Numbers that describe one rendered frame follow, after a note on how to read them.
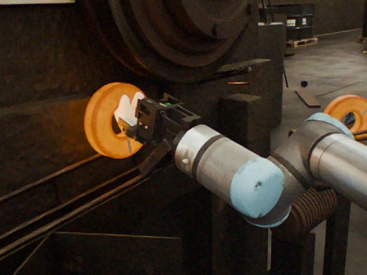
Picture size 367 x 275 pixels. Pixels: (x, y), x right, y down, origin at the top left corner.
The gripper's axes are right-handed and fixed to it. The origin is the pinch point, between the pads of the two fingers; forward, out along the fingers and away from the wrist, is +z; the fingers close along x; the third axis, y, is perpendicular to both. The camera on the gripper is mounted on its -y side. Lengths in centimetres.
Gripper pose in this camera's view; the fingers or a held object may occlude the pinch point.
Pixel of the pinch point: (119, 111)
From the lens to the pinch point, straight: 89.1
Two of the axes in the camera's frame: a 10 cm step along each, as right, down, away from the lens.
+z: -6.9, -4.4, 5.7
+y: 1.6, -8.7, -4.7
